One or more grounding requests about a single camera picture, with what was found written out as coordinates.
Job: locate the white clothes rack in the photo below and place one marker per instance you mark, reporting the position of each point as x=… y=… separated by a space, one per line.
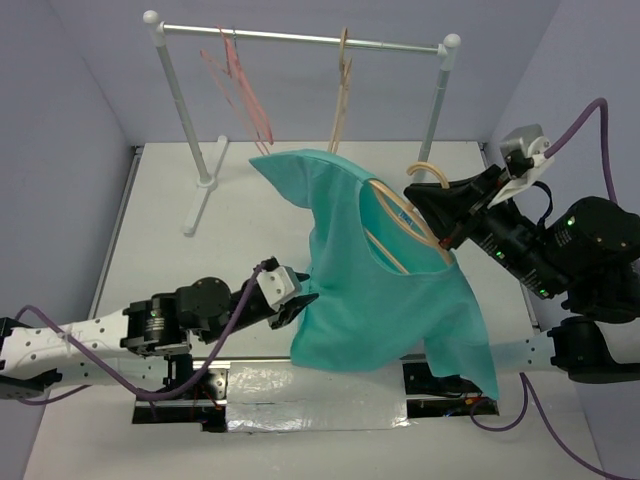
x=207 y=180

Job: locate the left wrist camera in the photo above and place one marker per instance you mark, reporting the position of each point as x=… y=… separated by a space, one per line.
x=279 y=286

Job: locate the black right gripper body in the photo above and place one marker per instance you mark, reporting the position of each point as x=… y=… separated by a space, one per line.
x=506 y=236

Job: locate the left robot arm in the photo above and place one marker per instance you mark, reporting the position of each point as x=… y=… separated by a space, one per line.
x=159 y=348

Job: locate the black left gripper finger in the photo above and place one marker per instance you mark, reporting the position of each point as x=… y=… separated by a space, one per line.
x=300 y=277
x=291 y=309

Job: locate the pink wire hanger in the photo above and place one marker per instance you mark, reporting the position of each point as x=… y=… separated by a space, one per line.
x=232 y=81

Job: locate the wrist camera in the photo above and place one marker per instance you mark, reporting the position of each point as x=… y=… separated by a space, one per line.
x=523 y=150
x=279 y=286

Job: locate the wooden hanger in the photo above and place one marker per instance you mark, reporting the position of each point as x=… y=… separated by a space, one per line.
x=345 y=70
x=418 y=229

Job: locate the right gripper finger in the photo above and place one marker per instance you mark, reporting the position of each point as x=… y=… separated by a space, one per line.
x=461 y=200
x=452 y=229

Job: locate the foil covered base plate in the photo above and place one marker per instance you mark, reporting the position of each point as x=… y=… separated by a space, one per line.
x=270 y=395

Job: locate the teal t shirt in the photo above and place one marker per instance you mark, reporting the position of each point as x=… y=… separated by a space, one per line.
x=380 y=291

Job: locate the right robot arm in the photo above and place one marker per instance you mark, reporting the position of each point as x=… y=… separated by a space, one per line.
x=587 y=255

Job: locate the hanging wooden hanger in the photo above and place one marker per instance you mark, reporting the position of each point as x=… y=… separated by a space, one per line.
x=345 y=70

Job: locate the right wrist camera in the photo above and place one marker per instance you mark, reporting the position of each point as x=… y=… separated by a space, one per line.
x=523 y=150

